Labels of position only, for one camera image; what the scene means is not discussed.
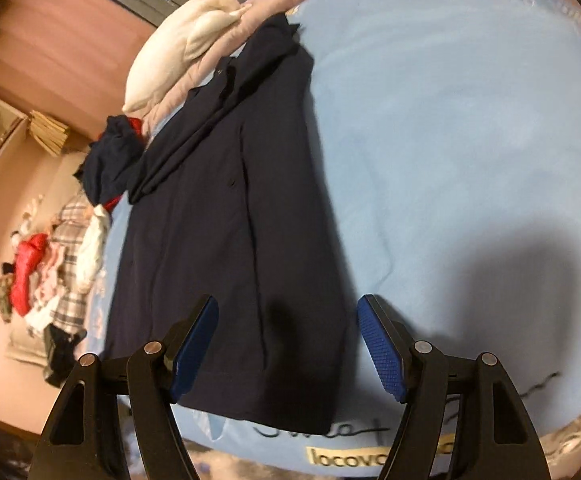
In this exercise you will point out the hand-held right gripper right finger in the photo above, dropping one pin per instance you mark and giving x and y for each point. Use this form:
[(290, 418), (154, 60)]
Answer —
[(380, 345)]

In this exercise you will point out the red puffer jacket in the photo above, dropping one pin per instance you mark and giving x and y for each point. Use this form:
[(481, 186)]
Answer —
[(25, 275)]

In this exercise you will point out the dark garment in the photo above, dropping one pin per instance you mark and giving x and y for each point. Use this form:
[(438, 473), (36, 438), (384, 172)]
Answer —
[(60, 355)]

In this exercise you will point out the pile of pink white clothes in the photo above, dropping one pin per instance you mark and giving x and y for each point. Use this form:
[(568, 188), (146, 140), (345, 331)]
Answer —
[(45, 285)]

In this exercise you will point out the pink quilt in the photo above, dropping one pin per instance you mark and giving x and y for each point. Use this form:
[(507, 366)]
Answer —
[(270, 5)]

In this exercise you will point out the camouflage cloth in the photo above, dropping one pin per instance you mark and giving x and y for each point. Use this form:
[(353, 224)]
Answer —
[(4, 300)]

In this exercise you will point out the white towel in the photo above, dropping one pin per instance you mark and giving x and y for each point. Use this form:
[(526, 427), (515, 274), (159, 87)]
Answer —
[(185, 45)]

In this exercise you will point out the white cloth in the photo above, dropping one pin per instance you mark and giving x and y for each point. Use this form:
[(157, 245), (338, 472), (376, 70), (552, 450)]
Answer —
[(93, 245)]

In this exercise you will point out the navy button shirt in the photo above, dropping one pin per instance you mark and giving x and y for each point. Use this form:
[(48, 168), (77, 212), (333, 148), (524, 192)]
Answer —
[(220, 235)]

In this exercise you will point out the crumpled navy garment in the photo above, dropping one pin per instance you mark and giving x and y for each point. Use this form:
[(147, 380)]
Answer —
[(110, 160)]

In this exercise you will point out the pink curtain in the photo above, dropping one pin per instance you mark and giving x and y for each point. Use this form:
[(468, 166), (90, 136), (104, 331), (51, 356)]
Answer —
[(60, 50)]

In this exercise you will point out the plaid shirt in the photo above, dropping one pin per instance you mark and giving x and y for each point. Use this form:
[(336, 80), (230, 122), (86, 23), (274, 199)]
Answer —
[(68, 305)]

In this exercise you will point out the light blue bed sheet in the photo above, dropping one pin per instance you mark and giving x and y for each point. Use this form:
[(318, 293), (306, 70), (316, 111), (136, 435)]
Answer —
[(445, 160)]

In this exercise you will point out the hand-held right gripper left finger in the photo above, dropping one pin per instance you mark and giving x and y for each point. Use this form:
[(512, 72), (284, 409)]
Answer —
[(195, 350)]

